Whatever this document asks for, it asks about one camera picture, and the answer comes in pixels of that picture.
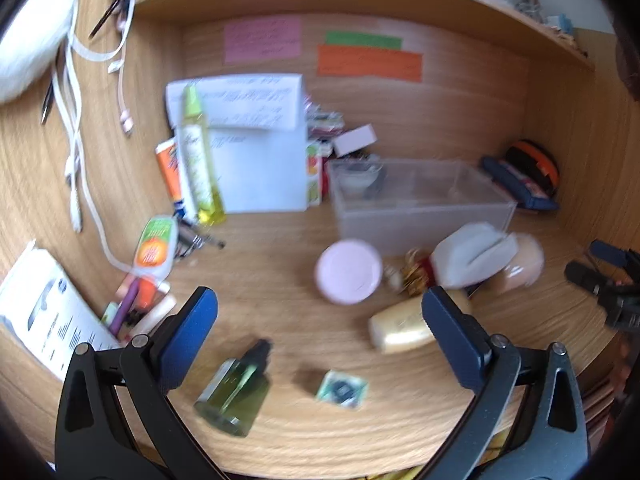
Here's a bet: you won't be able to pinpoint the green glass bottle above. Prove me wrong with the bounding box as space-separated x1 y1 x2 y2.
194 339 274 437

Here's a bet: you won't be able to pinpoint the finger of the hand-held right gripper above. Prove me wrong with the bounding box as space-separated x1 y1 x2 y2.
564 260 619 299
588 239 640 272

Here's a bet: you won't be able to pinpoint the wooden desktop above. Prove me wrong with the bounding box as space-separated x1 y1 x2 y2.
0 195 626 478

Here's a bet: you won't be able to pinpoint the yellow-green spray bottle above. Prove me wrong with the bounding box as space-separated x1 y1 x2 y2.
179 84 227 227

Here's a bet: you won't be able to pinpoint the clear plastic storage bin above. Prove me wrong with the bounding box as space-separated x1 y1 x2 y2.
327 156 519 257

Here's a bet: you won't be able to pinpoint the bunch of coloured pens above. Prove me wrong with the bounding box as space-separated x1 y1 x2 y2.
101 274 178 342

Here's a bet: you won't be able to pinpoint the orange white tube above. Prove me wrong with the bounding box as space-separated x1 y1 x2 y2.
155 139 188 217

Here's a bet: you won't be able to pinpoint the black orange zip case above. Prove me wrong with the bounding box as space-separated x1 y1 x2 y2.
504 139 561 198

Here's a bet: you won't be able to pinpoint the beige sponge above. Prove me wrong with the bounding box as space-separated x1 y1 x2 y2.
497 234 547 295

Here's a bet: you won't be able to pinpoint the colourful dotted carton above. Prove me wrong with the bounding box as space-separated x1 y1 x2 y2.
305 139 335 207

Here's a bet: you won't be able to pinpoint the white printed leaflet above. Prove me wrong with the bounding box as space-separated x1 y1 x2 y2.
0 239 122 382

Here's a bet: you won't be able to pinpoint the black pen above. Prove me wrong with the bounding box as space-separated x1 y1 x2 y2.
89 0 132 39

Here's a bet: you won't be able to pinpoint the green paper note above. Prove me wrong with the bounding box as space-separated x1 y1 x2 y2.
324 30 404 51

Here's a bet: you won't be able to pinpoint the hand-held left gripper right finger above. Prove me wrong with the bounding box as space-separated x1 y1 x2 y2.
420 285 589 480

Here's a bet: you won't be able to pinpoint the small white box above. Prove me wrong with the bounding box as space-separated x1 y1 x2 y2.
333 124 378 158

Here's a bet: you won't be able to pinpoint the cream sunscreen bottle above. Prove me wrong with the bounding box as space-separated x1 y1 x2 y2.
368 291 474 355

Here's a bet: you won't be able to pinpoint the white charging cable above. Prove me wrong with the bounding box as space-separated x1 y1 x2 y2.
70 5 137 137
51 35 132 275

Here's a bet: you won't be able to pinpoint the white cloth bag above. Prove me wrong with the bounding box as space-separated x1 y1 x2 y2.
0 0 86 105

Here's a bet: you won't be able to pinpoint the stack of booklets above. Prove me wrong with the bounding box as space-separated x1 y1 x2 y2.
304 94 346 142

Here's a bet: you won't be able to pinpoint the red gold drawstring pouch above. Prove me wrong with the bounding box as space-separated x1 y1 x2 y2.
387 247 437 297

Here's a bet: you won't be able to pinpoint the small blue razor packet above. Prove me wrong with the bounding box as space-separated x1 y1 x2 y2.
316 369 370 409

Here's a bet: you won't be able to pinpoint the green orange sanitizer bottle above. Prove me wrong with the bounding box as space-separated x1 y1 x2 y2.
131 214 180 281

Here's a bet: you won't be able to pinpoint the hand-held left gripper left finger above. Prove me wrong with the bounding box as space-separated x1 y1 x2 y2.
55 286 220 480

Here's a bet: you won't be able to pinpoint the white tissue packet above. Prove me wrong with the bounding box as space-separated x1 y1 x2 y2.
431 221 520 292

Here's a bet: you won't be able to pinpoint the orange paper note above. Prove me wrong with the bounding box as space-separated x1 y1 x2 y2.
316 44 423 82

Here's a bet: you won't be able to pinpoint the blue patchwork pouch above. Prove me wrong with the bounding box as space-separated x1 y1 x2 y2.
479 154 562 212

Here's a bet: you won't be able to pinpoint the metal binder clips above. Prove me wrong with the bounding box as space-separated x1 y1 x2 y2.
174 217 227 260

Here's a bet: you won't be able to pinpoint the pink paper note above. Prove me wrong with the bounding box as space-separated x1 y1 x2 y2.
223 15 302 65

